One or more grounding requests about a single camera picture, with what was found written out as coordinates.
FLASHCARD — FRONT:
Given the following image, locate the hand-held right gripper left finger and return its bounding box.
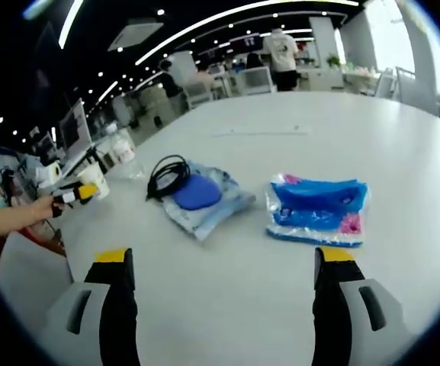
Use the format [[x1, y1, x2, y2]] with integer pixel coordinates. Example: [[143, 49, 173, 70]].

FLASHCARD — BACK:
[[38, 247, 142, 366]]

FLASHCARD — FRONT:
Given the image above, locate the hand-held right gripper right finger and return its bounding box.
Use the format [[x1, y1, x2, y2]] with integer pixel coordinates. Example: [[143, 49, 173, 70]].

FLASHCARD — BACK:
[[312, 246, 412, 366]]

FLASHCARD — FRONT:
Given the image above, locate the white paper cup green print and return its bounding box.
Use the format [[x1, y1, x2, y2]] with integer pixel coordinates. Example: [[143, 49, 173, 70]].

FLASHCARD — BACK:
[[77, 161, 111, 202]]

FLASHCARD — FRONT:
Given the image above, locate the clear plastic bottle red label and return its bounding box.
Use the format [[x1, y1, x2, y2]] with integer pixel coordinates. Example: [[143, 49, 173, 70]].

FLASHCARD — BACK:
[[106, 127, 145, 181]]

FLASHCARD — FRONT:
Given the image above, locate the black cable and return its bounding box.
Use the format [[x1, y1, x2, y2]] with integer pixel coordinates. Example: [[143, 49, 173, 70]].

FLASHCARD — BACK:
[[146, 153, 192, 202]]

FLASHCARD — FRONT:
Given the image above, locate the blue pink plastic packet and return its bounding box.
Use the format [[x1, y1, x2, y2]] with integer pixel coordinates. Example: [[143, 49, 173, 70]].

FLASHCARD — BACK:
[[265, 172, 370, 248]]

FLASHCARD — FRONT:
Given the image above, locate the blue disc plastic packet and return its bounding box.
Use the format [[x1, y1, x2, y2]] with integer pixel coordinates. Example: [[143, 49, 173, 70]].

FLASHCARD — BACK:
[[162, 159, 258, 242]]

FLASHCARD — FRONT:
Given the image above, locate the person's left hand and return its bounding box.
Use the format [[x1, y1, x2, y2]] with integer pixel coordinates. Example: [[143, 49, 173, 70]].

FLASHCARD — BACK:
[[28, 196, 66, 226]]

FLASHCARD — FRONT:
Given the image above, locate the black laptop stand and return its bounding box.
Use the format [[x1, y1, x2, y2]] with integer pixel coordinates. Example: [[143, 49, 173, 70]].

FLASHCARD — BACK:
[[91, 146, 109, 173]]

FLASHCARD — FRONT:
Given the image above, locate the computer monitor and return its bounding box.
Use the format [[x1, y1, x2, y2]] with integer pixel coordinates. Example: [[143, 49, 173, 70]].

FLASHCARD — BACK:
[[57, 98, 101, 176]]

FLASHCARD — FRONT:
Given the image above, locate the white mesh office chair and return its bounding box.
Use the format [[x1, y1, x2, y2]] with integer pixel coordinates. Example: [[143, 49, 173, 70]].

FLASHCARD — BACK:
[[0, 231, 76, 346]]

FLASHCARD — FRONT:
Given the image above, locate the white table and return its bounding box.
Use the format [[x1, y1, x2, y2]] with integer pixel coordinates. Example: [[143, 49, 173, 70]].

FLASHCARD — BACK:
[[0, 91, 440, 366]]

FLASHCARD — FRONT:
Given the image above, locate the ceiling air conditioner vent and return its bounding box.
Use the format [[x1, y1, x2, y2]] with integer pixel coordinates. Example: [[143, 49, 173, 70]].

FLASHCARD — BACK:
[[107, 18, 165, 52]]

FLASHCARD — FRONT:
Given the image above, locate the curved ceiling light strip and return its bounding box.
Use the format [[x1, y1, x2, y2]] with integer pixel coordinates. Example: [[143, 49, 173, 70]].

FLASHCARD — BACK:
[[134, 0, 360, 66]]

